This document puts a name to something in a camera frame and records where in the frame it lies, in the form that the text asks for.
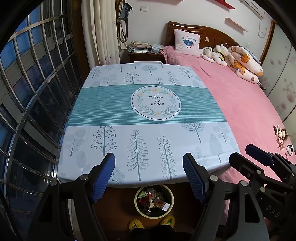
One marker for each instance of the pink embroidered pillow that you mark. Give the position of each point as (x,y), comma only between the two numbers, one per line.
(187,42)

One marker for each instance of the red wall shelf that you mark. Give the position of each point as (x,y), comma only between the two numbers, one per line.
(225,4)

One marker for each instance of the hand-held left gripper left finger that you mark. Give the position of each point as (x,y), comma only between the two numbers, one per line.
(103,179)

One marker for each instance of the bear print rolled quilt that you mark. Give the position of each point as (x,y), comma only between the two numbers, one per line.
(245,64)

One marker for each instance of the wooden headboard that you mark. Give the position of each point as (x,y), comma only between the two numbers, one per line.
(212,34)

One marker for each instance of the pink wall shelf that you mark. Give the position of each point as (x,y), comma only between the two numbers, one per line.
(235,23)

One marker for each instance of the wooden nightstand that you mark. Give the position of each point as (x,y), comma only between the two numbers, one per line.
(148,58)

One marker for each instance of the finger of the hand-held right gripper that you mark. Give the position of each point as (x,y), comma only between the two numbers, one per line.
(252,172)
(259,154)

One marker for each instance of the red gold print plastic bag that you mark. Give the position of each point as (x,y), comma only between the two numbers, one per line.
(150,195)

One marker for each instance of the cream curtain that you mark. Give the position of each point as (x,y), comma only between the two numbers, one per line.
(101,32)

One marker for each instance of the stack of books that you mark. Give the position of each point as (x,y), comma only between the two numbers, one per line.
(140,46)

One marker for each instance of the white air conditioner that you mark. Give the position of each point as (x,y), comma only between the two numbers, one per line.
(253,8)

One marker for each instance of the white plush toys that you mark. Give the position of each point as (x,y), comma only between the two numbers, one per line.
(215,54)

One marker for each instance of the hanging shoulder bag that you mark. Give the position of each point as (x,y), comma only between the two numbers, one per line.
(124,23)

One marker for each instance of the white storage box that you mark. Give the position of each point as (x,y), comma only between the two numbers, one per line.
(148,62)

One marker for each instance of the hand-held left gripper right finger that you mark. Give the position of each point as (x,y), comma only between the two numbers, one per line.
(195,179)

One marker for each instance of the yellow slipper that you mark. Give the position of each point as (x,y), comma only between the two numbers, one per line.
(136,224)
(167,220)

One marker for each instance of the tree print tablecloth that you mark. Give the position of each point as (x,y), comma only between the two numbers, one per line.
(115,111)

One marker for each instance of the cream rimmed trash bin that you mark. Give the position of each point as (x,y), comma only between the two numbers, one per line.
(138,208)

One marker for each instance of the cream wardrobe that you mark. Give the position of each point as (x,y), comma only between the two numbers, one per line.
(282,76)

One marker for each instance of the metal window grille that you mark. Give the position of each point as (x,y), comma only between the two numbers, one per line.
(39,97)

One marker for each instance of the white light switch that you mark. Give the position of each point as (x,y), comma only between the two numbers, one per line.
(144,8)

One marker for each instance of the pink blanket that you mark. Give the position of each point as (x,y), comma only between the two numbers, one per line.
(242,111)

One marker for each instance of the small fabric doll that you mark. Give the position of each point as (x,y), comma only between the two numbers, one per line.
(281,136)
(289,150)

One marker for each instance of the pale blue tissue box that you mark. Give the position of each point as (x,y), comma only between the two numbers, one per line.
(157,48)

